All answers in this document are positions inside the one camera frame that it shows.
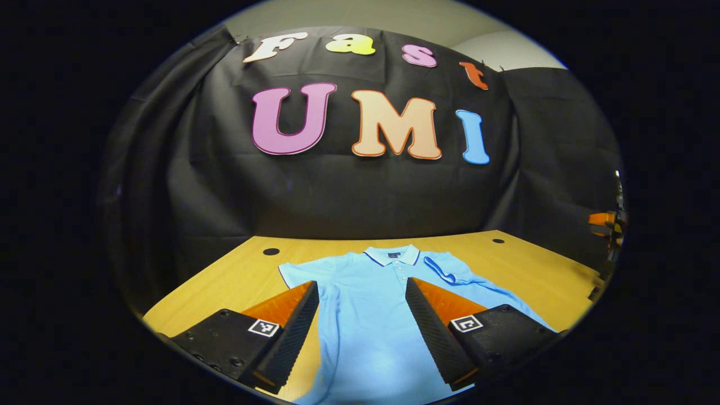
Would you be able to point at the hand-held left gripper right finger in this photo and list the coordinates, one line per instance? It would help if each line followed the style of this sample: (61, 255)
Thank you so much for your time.
(433, 332)

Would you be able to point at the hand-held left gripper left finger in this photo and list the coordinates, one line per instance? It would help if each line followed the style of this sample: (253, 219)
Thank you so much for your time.
(292, 332)

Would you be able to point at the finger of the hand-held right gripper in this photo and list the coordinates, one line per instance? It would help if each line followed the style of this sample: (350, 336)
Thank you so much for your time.
(601, 220)

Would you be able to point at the black backdrop cloth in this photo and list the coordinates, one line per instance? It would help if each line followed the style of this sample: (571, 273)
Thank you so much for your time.
(360, 197)

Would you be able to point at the light blue T-shirt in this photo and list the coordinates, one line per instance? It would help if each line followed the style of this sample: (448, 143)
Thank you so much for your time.
(365, 315)

